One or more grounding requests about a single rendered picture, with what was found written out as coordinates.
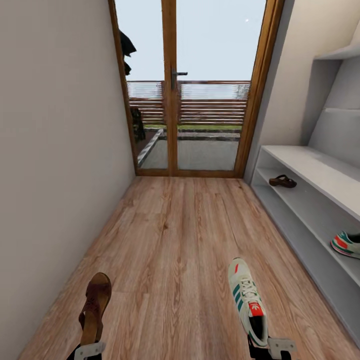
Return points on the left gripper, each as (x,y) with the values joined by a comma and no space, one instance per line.
(96,357)

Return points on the sandal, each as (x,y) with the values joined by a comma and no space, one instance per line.
(98,293)
(283,180)

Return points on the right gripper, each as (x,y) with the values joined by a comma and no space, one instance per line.
(261,353)

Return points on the gym shoe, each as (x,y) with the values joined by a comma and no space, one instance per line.
(347,244)
(251,311)

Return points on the door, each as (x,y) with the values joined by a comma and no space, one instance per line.
(192,74)

